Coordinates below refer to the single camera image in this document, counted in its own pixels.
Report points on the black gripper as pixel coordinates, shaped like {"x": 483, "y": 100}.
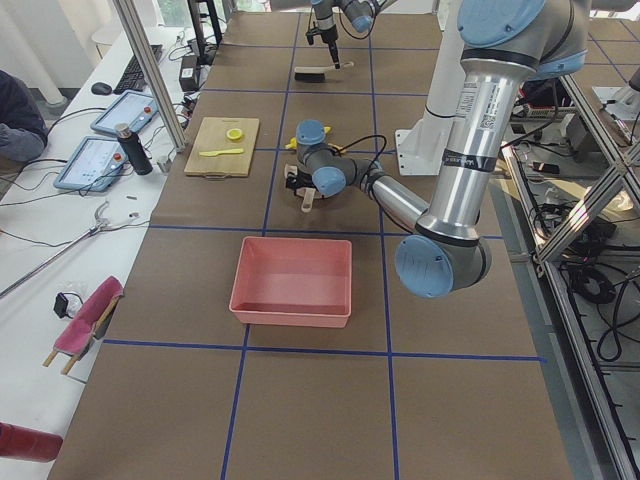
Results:
{"x": 330, "y": 40}
{"x": 295, "y": 181}

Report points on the beige plastic dustpan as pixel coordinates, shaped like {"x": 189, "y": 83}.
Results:
{"x": 308, "y": 199}

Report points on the beige hand brush black bristles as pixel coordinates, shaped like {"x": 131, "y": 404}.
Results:
{"x": 317, "y": 74}

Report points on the yellow toy corn cob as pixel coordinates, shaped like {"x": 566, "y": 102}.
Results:
{"x": 293, "y": 145}

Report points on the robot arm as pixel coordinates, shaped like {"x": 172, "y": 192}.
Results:
{"x": 361, "y": 15}
{"x": 505, "y": 43}

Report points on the pink plastic bin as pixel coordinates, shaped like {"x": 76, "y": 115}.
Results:
{"x": 293, "y": 282}

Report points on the yellow toy knife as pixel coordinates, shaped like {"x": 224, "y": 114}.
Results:
{"x": 215, "y": 153}

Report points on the yellow toy lemon slice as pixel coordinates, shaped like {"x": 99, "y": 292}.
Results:
{"x": 234, "y": 134}

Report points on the wooden cutting board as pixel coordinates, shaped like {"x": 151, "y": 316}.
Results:
{"x": 212, "y": 136}

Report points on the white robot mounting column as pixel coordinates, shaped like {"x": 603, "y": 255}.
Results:
{"x": 449, "y": 102}

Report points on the black power adapter box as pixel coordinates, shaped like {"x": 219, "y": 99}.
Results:
{"x": 189, "y": 73}

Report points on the black water bottle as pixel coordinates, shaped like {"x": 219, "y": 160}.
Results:
{"x": 133, "y": 148}

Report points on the far teach pendant tablet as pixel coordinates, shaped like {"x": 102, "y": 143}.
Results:
{"x": 135, "y": 109}

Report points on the teach pendant tablet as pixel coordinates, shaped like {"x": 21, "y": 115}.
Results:
{"x": 135, "y": 109}
{"x": 93, "y": 167}

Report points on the black keyboard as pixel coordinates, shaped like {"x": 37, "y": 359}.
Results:
{"x": 132, "y": 78}

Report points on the metal reacher grabber stick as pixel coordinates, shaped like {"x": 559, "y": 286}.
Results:
{"x": 99, "y": 225}

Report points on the near teach pendant tablet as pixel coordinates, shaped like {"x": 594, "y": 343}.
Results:
{"x": 93, "y": 167}

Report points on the black computer mouse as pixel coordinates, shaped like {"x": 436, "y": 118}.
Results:
{"x": 101, "y": 89}

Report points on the pink cloth on wooden rack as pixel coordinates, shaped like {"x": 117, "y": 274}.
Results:
{"x": 77, "y": 337}

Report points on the person in dark clothes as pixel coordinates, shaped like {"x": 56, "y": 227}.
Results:
{"x": 23, "y": 130}

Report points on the red cylinder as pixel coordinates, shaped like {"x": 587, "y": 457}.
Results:
{"x": 22, "y": 443}

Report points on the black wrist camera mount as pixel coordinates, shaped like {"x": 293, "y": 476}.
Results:
{"x": 312, "y": 32}

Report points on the aluminium frame post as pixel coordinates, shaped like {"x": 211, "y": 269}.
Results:
{"x": 142, "y": 51}

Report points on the small black device with cable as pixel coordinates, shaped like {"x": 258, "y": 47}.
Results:
{"x": 61, "y": 305}

